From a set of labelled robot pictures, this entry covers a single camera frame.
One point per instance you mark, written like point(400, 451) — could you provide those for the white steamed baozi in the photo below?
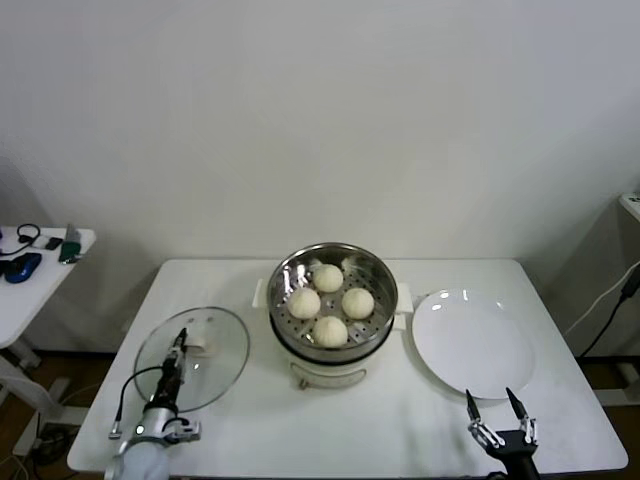
point(305, 304)
point(328, 278)
point(358, 304)
point(330, 332)

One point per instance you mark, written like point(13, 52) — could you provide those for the white shelf with green label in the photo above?
point(631, 205)

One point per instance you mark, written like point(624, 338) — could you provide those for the blue and black object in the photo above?
point(24, 267)

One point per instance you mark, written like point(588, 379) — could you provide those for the white stand base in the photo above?
point(615, 397)

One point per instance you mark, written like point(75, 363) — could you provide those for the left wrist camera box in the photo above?
point(185, 431)

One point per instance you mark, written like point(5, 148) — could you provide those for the green and grey tool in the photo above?
point(71, 251)

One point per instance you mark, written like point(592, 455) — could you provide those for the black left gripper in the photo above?
point(169, 385)

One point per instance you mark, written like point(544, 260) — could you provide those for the white round plate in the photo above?
point(470, 345)

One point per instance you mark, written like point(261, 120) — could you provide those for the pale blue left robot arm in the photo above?
point(142, 457)

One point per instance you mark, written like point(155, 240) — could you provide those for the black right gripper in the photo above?
point(517, 450)

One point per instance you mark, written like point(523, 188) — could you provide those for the small black device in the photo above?
point(55, 244)

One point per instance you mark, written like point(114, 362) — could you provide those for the small white device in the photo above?
point(40, 243)

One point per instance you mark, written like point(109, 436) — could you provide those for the stainless steel steamer basket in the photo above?
point(285, 285)

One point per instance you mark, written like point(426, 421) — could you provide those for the white side table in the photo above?
point(35, 295)

